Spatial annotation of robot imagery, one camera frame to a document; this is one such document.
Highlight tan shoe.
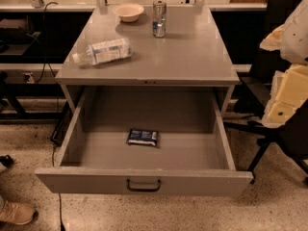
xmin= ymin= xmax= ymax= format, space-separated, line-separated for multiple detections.
xmin=0 ymin=201 xmax=36 ymax=225

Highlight clear plastic water bottle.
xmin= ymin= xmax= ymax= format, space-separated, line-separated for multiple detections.
xmin=72 ymin=38 xmax=133 ymax=65

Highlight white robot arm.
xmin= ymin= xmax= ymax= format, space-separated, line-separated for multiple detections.
xmin=260 ymin=0 xmax=308 ymax=128

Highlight black power cable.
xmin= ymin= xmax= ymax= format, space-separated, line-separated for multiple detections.
xmin=33 ymin=1 xmax=66 ymax=231

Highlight grey metal cabinet counter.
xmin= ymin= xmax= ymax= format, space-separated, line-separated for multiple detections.
xmin=56 ymin=6 xmax=239 ymax=107

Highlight black drawer handle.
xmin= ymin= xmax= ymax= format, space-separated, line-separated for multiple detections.
xmin=126 ymin=179 xmax=161 ymax=193

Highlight blue rxbar blueberry packet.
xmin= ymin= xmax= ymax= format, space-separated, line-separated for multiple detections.
xmin=127 ymin=129 xmax=159 ymax=147

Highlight black office chair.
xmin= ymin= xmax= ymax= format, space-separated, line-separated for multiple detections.
xmin=224 ymin=0 xmax=308 ymax=173

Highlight grey open top drawer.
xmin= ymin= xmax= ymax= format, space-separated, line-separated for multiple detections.
xmin=36 ymin=88 xmax=252 ymax=196

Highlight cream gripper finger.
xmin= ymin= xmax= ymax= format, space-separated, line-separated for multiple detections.
xmin=262 ymin=64 xmax=308 ymax=124
xmin=260 ymin=25 xmax=284 ymax=51

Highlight beige paper bowl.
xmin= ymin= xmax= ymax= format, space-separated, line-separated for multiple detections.
xmin=113 ymin=3 xmax=144 ymax=23

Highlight black object on floor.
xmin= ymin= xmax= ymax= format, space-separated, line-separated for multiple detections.
xmin=0 ymin=155 xmax=13 ymax=167

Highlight silver drink can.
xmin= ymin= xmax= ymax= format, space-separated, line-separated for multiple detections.
xmin=152 ymin=0 xmax=167 ymax=38

